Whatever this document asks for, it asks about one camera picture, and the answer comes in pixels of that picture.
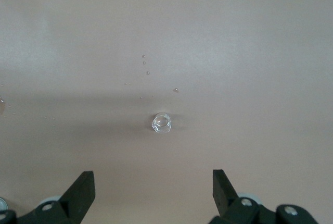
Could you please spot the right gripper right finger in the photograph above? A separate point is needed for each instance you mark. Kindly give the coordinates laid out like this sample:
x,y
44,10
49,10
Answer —
x,y
229,208

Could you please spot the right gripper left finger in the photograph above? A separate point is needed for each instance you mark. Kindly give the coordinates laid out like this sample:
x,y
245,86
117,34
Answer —
x,y
72,205

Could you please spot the brown table mat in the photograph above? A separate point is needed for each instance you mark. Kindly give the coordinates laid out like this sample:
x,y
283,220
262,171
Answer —
x,y
78,52

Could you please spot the clear glass beaker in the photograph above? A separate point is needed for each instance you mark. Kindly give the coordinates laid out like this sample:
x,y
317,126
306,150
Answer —
x,y
161,123

